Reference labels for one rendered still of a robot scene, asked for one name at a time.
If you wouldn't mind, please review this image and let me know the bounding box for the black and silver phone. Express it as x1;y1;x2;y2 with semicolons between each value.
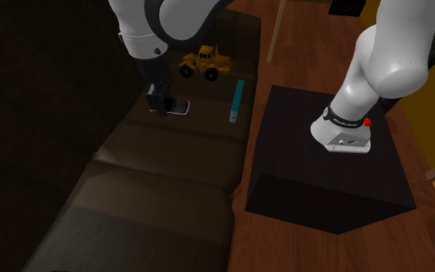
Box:
149;97;191;117

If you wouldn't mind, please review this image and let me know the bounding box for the yellow toy tractor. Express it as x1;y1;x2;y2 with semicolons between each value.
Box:
178;45;232;83

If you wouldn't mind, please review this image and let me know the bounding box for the teal remote control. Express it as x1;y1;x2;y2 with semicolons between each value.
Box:
228;79;246;124

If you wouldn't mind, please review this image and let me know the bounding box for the dark brown sofa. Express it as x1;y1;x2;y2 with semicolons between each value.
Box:
20;8;263;272

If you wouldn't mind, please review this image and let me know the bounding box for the black robot stand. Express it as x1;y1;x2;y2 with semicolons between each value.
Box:
244;84;418;236

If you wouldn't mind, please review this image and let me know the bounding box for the black box with red ring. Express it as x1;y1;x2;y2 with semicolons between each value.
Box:
328;0;365;18

